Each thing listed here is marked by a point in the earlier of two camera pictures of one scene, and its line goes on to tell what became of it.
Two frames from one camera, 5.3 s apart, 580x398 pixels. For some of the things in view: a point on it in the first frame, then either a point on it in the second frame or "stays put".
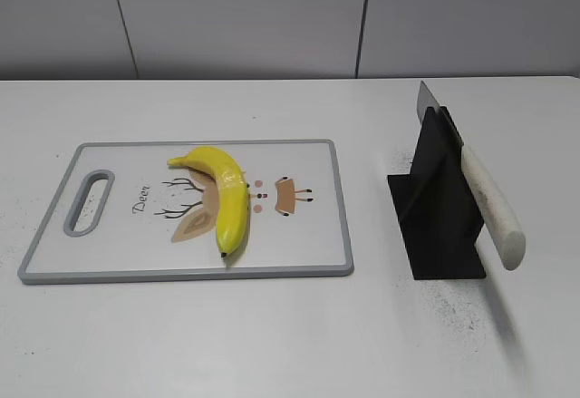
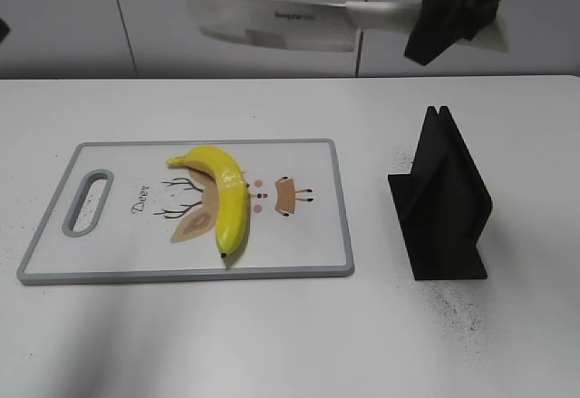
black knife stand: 437,215 stays put
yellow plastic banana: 234,198 stays put
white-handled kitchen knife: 497,219 -> 314,24
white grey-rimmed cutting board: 121,213 stays put
